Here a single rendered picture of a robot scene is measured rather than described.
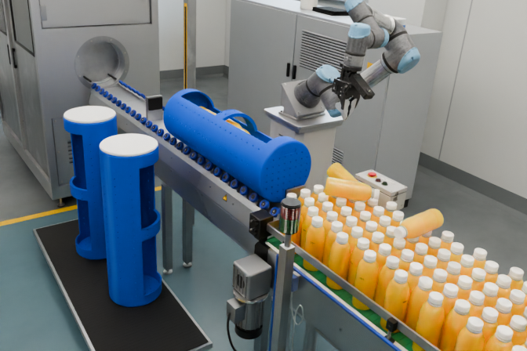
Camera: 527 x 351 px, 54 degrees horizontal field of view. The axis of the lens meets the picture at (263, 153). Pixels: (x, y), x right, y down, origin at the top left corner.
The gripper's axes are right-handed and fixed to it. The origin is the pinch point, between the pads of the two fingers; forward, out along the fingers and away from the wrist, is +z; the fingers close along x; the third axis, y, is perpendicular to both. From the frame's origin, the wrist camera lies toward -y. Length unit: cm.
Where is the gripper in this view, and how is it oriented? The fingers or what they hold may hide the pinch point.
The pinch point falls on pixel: (346, 117)
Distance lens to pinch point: 201.5
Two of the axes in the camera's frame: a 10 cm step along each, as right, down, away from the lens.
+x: -8.2, 1.3, -5.5
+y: -5.5, -3.9, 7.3
